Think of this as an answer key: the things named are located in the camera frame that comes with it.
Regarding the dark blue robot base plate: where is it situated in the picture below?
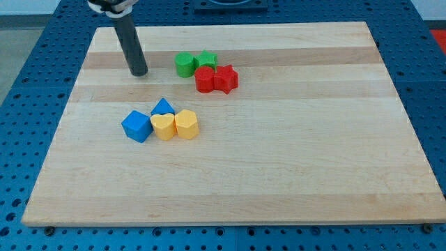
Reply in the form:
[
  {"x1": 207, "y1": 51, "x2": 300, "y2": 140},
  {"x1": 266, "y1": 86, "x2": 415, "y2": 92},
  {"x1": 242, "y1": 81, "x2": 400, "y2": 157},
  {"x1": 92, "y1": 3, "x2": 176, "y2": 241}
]
[{"x1": 192, "y1": 0, "x2": 268, "y2": 13}]

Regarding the blue cube block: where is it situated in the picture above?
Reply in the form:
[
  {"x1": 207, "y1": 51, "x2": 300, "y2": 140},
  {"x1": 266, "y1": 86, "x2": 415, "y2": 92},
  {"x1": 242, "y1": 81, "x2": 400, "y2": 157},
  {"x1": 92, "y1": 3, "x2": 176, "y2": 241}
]
[{"x1": 121, "y1": 110, "x2": 153, "y2": 143}]

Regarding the green cylinder block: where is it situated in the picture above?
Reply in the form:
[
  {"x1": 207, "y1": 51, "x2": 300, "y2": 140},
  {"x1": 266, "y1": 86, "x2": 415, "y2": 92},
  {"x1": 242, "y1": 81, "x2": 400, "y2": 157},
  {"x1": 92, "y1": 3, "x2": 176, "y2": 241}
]
[{"x1": 174, "y1": 52, "x2": 195, "y2": 78}]

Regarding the red cylinder block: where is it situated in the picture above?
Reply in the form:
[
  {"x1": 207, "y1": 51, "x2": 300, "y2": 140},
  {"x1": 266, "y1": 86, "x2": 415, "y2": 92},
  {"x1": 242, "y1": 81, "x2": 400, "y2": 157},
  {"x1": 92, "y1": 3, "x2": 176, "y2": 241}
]
[{"x1": 194, "y1": 66, "x2": 215, "y2": 93}]

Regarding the green star block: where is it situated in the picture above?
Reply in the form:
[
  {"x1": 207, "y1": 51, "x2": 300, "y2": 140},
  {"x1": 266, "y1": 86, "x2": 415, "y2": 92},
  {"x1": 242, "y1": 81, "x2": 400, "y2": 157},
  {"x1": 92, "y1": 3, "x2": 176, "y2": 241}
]
[{"x1": 194, "y1": 50, "x2": 218, "y2": 70}]

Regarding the red star block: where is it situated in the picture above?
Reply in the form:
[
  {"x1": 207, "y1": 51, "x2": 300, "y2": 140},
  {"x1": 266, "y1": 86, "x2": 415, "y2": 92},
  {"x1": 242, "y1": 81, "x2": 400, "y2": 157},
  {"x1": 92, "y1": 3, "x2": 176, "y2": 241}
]
[{"x1": 213, "y1": 64, "x2": 238, "y2": 94}]

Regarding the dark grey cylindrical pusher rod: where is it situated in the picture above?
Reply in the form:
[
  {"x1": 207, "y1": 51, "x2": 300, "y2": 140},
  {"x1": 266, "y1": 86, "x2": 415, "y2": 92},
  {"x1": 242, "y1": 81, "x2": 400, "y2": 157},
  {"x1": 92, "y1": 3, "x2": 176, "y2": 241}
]
[{"x1": 112, "y1": 14, "x2": 148, "y2": 77}]

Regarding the yellow hexagon block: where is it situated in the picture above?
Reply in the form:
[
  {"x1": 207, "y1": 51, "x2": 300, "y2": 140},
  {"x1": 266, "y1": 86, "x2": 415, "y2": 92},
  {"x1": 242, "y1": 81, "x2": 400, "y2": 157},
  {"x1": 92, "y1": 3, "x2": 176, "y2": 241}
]
[{"x1": 175, "y1": 109, "x2": 199, "y2": 139}]

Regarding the blue triangle block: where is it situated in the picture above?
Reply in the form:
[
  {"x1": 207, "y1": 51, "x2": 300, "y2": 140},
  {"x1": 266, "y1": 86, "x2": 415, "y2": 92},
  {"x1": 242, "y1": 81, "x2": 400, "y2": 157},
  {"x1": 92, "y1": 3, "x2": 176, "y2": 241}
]
[{"x1": 151, "y1": 98, "x2": 175, "y2": 116}]

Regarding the light wooden board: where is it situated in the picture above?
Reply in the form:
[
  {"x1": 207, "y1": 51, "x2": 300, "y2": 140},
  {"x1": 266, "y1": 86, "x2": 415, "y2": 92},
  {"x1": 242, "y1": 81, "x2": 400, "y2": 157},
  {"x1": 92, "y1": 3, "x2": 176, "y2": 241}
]
[{"x1": 22, "y1": 22, "x2": 445, "y2": 227}]

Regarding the yellow heart block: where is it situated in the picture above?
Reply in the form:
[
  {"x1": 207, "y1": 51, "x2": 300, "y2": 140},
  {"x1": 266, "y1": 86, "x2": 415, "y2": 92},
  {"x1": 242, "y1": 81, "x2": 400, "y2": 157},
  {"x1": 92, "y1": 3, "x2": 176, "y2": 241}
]
[{"x1": 151, "y1": 113, "x2": 176, "y2": 141}]

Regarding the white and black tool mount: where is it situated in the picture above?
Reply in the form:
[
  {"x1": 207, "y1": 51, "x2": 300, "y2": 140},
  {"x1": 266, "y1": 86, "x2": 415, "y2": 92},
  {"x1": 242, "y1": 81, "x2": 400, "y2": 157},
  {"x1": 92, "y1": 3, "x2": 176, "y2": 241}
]
[{"x1": 87, "y1": 0, "x2": 138, "y2": 18}]

